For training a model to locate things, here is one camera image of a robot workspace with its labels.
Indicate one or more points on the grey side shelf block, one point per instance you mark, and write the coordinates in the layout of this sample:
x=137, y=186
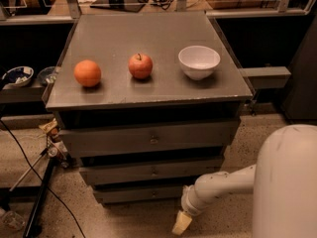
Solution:
x=266, y=77

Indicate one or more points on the white bowl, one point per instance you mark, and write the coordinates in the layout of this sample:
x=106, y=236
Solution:
x=198, y=62

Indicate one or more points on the orange fruit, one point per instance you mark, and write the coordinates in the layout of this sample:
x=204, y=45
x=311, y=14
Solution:
x=87, y=73

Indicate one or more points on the grey top drawer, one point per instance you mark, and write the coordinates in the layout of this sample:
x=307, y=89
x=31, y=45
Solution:
x=149, y=138

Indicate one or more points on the grey middle drawer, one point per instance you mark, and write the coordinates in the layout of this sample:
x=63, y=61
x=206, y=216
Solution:
x=150, y=170

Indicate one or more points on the black tripod stand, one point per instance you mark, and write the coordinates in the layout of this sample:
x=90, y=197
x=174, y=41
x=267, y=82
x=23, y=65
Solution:
x=15, y=221

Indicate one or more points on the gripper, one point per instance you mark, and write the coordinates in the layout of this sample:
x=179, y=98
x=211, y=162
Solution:
x=189, y=204

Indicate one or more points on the snack wrapper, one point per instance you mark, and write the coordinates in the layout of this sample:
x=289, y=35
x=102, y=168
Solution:
x=50, y=128

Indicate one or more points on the red apple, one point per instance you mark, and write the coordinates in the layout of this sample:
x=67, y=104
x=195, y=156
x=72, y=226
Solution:
x=140, y=66

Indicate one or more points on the dark small bowl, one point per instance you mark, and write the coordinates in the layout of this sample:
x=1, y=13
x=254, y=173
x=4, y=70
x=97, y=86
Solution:
x=46, y=76

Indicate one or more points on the grey drawer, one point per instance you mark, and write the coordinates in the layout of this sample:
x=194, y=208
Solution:
x=149, y=138
x=138, y=193
x=150, y=170

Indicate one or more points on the black monitor base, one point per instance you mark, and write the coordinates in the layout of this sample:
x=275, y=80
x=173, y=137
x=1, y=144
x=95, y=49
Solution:
x=133, y=6

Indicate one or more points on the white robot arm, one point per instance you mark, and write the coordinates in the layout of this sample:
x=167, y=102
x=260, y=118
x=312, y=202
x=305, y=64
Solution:
x=283, y=183

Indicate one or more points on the grey drawer cabinet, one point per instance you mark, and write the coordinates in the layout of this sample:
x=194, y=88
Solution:
x=166, y=96

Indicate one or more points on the grey bottom drawer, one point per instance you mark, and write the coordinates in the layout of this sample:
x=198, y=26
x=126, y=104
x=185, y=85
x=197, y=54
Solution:
x=138, y=193

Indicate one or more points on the blue patterned bowl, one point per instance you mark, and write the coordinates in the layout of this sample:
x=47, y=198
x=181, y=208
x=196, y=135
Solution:
x=18, y=76

